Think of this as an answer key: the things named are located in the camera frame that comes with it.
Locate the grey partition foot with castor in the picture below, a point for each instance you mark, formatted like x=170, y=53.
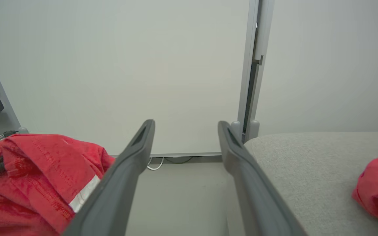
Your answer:
x=23, y=130

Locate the wide white partition panel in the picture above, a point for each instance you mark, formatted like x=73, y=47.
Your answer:
x=110, y=65

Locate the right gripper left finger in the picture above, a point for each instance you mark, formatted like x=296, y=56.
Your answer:
x=116, y=186

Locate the narrow white partition panel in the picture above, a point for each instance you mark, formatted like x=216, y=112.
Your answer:
x=333, y=65

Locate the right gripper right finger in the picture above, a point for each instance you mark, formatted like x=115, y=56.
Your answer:
x=254, y=196

